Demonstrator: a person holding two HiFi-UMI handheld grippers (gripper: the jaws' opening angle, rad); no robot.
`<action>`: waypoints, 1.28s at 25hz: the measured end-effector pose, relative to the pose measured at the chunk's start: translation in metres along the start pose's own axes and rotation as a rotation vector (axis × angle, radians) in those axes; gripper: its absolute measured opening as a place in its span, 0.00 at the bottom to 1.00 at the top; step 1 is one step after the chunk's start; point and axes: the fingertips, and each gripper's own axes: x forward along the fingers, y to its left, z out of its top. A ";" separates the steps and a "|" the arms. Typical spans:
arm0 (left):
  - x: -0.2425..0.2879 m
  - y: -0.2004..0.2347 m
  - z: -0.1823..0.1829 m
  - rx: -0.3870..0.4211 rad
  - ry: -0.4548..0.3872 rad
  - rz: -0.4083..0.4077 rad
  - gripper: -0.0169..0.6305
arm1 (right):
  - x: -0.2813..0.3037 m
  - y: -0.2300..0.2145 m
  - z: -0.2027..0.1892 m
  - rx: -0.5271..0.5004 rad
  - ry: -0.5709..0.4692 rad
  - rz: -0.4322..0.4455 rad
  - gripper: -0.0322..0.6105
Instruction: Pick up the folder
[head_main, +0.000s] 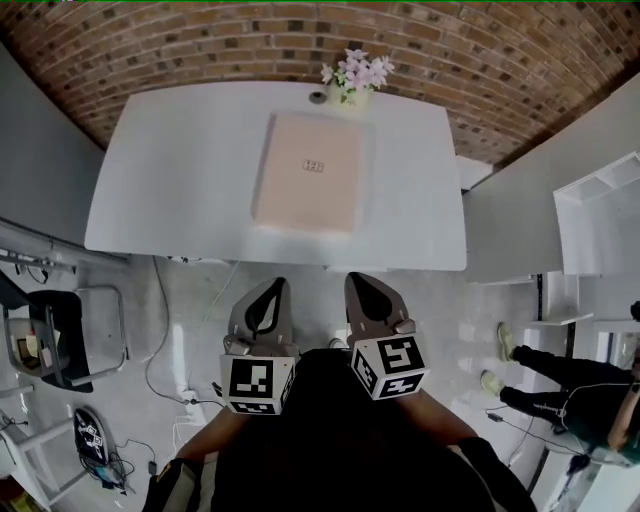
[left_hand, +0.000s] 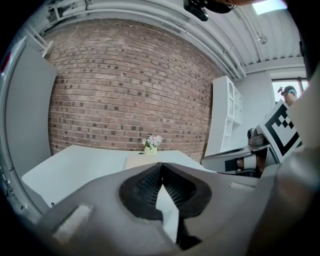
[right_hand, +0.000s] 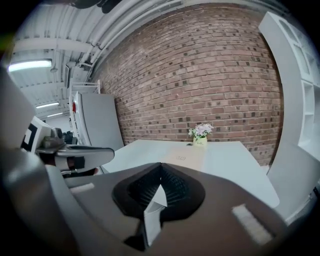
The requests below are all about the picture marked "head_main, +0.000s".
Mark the person's black clothing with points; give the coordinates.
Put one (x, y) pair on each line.
(340, 440)

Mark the metal frame chair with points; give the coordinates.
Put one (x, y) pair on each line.
(107, 330)

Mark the person's left forearm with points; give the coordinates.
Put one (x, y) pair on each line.
(215, 430)

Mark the white open shelf unit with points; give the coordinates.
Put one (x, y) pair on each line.
(600, 220)

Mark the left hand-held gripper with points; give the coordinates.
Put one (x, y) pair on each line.
(252, 380)

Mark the person's right forearm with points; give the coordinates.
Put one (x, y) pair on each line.
(435, 420)

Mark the white metal frame stand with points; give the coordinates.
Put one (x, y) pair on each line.
(35, 445)

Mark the black bag with white print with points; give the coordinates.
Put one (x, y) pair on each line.
(90, 437)

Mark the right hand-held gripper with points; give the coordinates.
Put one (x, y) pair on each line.
(395, 362)

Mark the white partition panel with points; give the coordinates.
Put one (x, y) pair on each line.
(520, 220)

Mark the white power strip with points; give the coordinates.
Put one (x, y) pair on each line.
(191, 398)

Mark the grey partition panel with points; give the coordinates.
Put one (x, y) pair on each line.
(45, 165)

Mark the person's white shoe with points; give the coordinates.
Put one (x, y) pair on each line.
(337, 343)

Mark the pink flowers in white pot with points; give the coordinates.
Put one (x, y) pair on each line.
(357, 72)

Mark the black storage bin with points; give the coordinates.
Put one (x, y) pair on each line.
(55, 340)

